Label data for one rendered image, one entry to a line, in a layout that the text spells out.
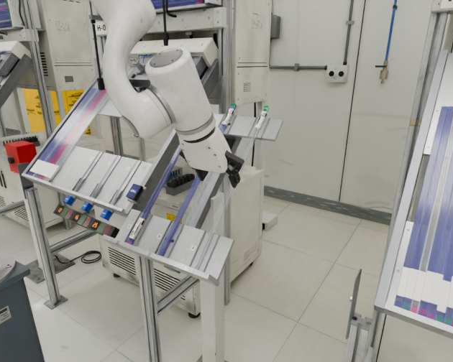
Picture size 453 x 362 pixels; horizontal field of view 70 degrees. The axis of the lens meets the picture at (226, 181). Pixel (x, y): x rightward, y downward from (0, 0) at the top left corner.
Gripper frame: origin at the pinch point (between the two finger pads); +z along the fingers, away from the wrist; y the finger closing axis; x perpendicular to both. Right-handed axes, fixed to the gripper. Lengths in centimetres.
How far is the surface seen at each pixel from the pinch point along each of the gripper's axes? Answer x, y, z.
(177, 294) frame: -16, -33, 62
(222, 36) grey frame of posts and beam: 66, -33, -1
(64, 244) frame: -16, -107, 62
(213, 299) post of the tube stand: -16.6, -8.6, 44.9
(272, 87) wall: 175, -73, 101
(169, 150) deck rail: 18.6, -36.1, 15.6
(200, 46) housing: 60, -40, -1
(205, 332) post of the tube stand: -25, -13, 58
